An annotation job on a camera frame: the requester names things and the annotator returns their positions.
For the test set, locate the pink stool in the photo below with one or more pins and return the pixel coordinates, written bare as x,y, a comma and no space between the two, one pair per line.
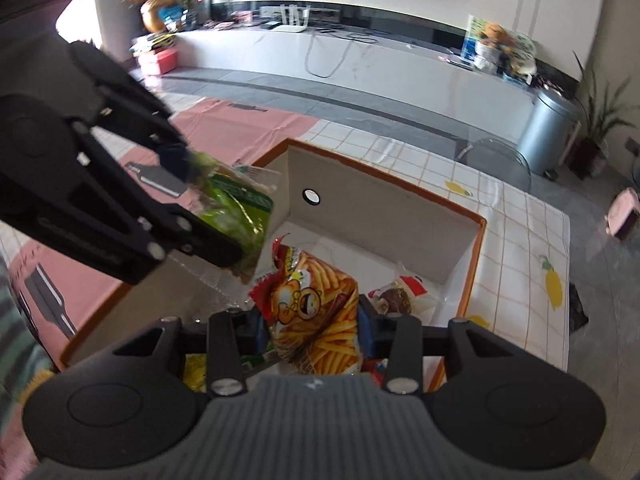
622,205

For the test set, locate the pile of toys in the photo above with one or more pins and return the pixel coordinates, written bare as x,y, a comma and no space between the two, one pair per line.
492,50

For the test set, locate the black bag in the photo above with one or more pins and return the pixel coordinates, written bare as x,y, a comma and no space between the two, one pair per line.
577,310

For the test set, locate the white router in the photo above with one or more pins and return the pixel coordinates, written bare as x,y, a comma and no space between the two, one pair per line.
290,28

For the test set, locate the pink storage box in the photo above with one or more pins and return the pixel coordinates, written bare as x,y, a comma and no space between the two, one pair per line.
157,62

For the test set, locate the orange vase with dried flowers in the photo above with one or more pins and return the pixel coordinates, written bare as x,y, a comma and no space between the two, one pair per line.
152,17

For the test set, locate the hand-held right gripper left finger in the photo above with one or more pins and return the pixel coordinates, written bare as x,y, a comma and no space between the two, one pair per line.
261,335

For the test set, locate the green snack bag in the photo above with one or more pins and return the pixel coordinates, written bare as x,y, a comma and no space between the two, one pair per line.
235,205

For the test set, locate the chocolate bun packet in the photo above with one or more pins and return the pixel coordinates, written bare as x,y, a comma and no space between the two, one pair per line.
395,300

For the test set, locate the silver trash can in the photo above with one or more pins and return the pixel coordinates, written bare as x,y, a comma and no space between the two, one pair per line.
547,130

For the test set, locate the orange storage box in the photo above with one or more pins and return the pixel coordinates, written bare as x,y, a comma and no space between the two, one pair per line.
375,195

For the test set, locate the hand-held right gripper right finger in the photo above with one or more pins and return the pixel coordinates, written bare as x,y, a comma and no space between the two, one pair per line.
365,327

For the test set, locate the stack of books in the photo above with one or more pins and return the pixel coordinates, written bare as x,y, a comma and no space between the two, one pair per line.
150,42

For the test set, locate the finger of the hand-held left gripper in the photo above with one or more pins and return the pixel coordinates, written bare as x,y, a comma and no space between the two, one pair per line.
175,162
210,240

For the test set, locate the orange fries snack bag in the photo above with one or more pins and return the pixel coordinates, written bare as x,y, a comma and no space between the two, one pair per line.
310,310

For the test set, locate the potted green plant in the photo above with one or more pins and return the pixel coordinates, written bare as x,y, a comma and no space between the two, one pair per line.
595,150

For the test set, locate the white TV cabinet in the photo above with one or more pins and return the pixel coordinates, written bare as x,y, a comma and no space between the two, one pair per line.
400,75

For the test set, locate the clear plastic chair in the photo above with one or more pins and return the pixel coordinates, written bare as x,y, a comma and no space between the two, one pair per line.
495,160

